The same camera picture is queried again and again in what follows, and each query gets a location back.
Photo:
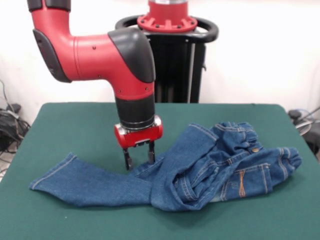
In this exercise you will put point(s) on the dark green table cloth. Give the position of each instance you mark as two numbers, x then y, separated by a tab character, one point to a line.
75	125

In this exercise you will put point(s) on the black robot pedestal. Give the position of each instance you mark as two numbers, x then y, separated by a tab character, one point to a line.
175	70

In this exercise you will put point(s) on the blue denim jeans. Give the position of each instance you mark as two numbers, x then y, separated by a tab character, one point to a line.
175	180

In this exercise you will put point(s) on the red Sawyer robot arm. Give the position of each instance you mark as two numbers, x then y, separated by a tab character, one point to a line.
95	57

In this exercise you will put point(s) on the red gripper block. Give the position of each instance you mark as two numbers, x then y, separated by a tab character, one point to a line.
140	137

